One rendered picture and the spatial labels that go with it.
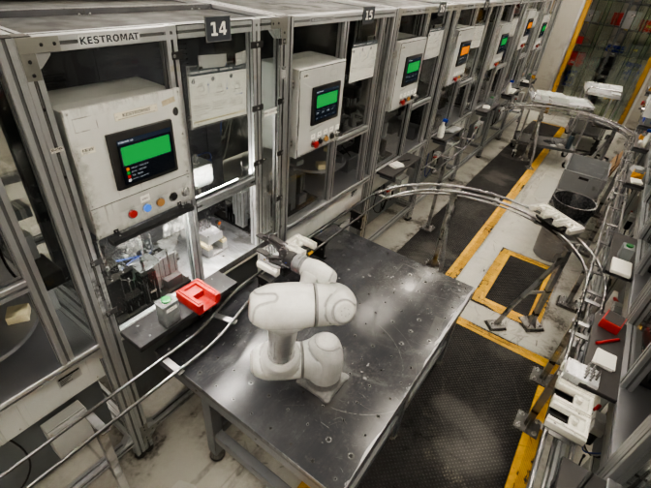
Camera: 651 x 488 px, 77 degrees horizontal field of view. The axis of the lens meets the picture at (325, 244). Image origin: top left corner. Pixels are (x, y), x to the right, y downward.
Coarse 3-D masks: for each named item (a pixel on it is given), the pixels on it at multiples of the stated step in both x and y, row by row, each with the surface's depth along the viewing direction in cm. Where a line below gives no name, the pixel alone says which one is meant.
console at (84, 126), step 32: (128, 96) 140; (160, 96) 144; (64, 128) 125; (96, 128) 130; (128, 128) 139; (160, 128) 147; (96, 160) 134; (96, 192) 138; (128, 192) 148; (160, 192) 160; (96, 224) 143; (128, 224) 154
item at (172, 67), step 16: (176, 48) 143; (176, 64) 145; (176, 80) 149; (256, 80) 179; (256, 96) 183; (256, 112) 187; (256, 128) 191; (256, 144) 196; (256, 160) 200; (192, 176) 171; (256, 176) 205; (192, 192) 175; (256, 192) 210; (256, 208) 215; (192, 224) 182; (256, 224) 221; (192, 240) 186; (256, 240) 227
